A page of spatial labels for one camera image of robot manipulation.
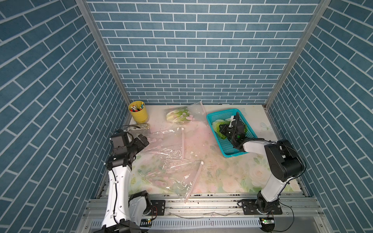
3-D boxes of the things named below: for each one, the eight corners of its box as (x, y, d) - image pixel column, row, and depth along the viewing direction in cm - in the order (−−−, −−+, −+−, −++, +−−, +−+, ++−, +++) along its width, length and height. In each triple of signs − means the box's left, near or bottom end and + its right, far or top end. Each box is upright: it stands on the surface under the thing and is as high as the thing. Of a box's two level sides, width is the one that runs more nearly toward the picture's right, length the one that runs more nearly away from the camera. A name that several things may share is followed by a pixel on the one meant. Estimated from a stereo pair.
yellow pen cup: (132, 125, 110) (126, 111, 98) (136, 114, 117) (130, 100, 106) (147, 125, 110) (142, 112, 99) (150, 114, 117) (145, 100, 106)
